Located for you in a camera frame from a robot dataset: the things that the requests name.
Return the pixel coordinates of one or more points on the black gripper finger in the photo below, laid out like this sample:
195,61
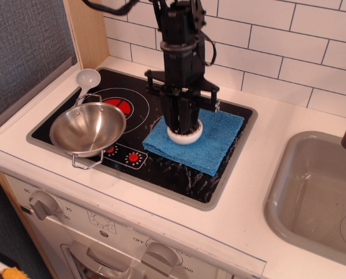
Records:
170,108
189,108

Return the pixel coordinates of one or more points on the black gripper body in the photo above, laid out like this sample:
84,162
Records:
184,67

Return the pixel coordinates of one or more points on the white toy mushroom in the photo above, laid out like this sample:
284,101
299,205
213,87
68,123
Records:
187,138

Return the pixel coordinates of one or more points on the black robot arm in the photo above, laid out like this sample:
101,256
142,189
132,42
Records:
180,23

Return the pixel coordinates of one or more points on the silver metal pan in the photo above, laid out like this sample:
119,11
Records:
87,130

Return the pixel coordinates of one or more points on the blue folded cloth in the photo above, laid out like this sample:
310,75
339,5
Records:
206,154

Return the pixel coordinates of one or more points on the white plastic ladle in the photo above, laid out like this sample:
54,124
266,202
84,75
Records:
87,79

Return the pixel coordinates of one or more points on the grey toy sink basin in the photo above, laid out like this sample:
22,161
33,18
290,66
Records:
306,205

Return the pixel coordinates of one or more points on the grey oven temperature knob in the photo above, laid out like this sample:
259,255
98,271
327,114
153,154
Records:
160,258

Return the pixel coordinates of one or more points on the grey left timer knob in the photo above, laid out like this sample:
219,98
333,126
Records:
42,204

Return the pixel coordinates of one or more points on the toy oven door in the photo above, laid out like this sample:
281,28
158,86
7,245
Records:
100,261

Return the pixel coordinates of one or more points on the yellow object at corner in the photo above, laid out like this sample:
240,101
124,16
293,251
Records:
13,273

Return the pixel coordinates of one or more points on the wooden side post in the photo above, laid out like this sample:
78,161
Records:
88,31

